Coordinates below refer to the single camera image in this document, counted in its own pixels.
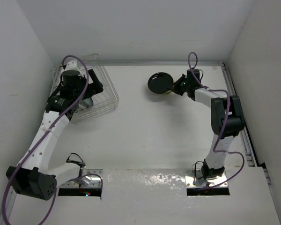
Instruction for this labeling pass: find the dark green plate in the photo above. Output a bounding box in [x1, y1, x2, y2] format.
[81, 97, 94, 109]

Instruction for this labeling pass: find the black plate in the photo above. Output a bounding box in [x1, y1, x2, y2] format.
[148, 72, 174, 94]

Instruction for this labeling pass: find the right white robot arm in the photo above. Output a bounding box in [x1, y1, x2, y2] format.
[169, 69, 245, 180]

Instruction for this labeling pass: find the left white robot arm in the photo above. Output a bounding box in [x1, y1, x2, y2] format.
[6, 69, 103, 200]

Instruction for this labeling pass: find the wire dish rack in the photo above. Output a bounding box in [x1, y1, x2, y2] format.
[45, 53, 118, 123]

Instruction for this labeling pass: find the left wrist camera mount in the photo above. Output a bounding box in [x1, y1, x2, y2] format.
[64, 59, 81, 73]

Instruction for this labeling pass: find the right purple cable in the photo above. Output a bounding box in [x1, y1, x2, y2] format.
[188, 52, 245, 188]

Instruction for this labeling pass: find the purple cable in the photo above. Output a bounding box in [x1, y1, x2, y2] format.
[1, 55, 104, 225]
[188, 52, 245, 188]

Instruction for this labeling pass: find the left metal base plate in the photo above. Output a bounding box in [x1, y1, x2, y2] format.
[60, 169, 103, 189]

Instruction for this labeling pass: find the metal base plate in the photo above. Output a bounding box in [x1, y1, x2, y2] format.
[185, 169, 228, 188]
[60, 169, 103, 189]

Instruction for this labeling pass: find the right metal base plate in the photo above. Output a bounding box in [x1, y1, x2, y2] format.
[185, 169, 228, 188]

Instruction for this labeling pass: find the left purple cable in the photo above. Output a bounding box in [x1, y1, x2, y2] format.
[1, 55, 104, 225]

